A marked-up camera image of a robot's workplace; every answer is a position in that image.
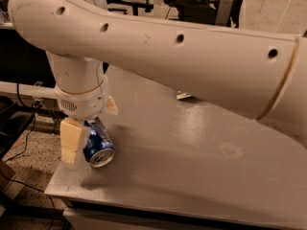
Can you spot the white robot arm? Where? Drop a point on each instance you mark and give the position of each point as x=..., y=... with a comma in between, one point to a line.
x=258, y=75

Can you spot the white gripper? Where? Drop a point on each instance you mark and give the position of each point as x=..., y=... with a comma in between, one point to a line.
x=83, y=104

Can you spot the right metal glass bracket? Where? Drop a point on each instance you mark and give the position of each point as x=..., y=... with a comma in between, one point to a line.
x=223, y=13

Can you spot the black office chair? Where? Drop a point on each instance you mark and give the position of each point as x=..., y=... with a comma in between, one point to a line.
x=200, y=11

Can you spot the green chip bag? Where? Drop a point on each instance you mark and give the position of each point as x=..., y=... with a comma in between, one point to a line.
x=183, y=95

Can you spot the blue pepsi can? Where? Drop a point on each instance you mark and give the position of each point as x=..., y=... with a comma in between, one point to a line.
x=99, y=149

